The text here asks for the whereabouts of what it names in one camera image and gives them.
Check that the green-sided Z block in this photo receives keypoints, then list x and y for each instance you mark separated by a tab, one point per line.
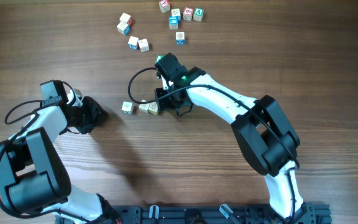
143	45

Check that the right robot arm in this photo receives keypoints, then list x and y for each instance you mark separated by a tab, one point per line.
267	140

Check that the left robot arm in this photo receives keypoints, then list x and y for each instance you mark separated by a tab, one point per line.
33	179

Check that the plain white picture block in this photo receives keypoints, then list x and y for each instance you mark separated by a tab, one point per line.
127	107

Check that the red V block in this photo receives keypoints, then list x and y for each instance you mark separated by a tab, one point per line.
144	107

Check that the blue P letter block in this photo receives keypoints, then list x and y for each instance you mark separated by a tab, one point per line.
133	42

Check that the green J letter block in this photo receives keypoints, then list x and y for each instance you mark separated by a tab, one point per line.
159	57

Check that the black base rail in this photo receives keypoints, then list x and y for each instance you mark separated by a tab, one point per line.
259	214

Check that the blue-sided white block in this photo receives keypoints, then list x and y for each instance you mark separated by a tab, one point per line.
123	28

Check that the green V block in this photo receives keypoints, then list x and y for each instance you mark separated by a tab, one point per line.
198	14

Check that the blue-topped block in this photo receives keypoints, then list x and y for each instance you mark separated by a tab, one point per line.
173	22

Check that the red A top block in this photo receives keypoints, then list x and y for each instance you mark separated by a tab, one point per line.
164	5

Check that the red-sided white block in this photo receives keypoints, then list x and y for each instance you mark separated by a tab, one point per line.
126	18

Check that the green-sided picture block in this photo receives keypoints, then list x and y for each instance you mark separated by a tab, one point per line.
153	108

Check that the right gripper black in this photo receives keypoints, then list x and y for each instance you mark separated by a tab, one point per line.
162	98

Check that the blue D letter block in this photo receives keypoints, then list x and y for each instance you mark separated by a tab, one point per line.
180	38

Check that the red 6 block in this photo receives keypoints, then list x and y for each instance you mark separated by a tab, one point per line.
188	13

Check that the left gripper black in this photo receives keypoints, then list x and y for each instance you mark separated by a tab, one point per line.
89	114

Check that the blue-sided picture block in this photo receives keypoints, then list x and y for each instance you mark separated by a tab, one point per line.
176	13

